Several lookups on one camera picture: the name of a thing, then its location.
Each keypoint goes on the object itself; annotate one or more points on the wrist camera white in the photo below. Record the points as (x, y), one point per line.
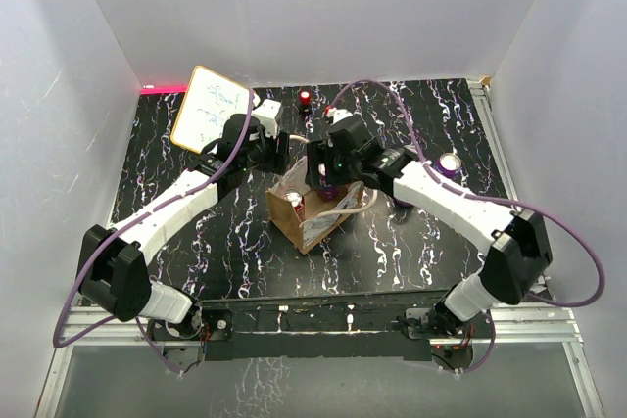
(333, 114)
(268, 113)

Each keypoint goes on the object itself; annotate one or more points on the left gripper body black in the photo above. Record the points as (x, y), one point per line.
(265, 156)

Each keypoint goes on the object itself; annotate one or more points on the red button on black base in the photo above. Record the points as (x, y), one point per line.
(305, 101)

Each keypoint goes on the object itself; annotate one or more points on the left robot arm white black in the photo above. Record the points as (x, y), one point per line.
(113, 265)

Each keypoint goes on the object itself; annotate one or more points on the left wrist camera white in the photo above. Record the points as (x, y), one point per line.
(268, 113)

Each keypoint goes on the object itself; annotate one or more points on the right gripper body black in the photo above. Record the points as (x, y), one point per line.
(345, 167)

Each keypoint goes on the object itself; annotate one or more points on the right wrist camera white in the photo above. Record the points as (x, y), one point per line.
(333, 114)

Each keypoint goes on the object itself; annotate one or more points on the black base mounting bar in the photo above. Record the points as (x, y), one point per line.
(386, 324)

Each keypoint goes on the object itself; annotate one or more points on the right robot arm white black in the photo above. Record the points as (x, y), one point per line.
(515, 243)

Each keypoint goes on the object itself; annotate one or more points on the red cola can left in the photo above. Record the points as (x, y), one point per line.
(296, 200)

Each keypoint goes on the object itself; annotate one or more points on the whiteboard with yellow frame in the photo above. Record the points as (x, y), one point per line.
(209, 101)

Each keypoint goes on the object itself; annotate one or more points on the purple soda can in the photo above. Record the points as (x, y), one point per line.
(403, 203)
(449, 165)
(326, 191)

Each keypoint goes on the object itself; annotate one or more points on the burlap canvas bag rope handles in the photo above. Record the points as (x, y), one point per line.
(321, 217)

